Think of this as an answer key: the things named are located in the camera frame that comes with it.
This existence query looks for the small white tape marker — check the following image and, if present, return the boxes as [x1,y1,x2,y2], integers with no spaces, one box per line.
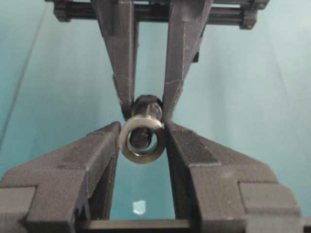
[132,200,146,216]

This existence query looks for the dark threaded metal shaft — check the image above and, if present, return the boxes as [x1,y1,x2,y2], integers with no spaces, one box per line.
[130,95,162,150]

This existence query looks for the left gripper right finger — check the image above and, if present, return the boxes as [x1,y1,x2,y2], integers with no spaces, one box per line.
[165,122,311,233]

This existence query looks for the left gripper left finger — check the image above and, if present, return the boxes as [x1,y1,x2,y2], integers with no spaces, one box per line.
[0,122,121,233]

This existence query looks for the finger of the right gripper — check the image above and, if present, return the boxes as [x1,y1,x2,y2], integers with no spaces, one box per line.
[91,0,138,119]
[162,0,213,122]

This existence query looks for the silver metal washer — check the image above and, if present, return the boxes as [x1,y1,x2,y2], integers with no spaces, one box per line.
[119,115,165,164]

